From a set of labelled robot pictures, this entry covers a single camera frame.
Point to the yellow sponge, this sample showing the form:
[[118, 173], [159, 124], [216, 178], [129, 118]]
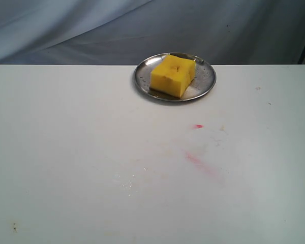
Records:
[[173, 75]]

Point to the round steel plate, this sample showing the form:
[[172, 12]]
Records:
[[204, 81]]

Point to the white backdrop cloth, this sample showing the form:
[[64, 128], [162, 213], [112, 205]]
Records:
[[126, 32]]

